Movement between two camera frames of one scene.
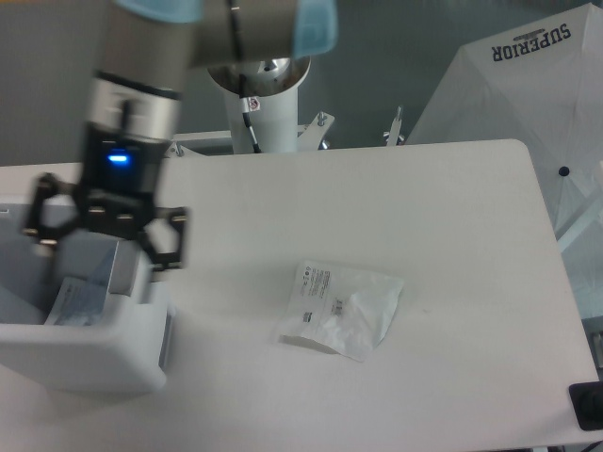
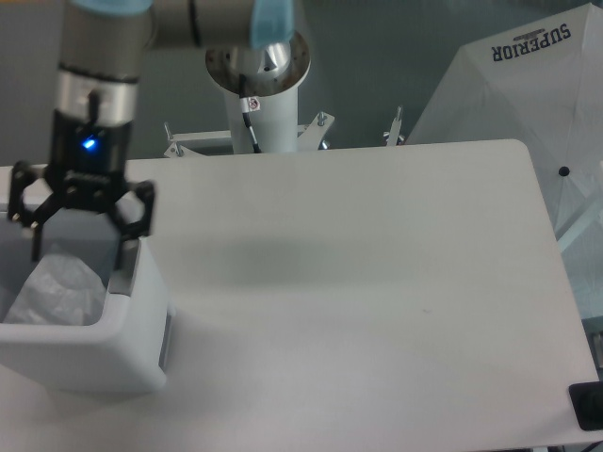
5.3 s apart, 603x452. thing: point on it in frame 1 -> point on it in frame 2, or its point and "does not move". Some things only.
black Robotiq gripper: x=119 y=180 -> x=87 y=162
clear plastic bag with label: x=343 y=311 -> x=61 y=291
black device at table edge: x=587 y=400 does not move
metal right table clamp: x=392 y=137 does not move
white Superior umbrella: x=541 y=84 does not move
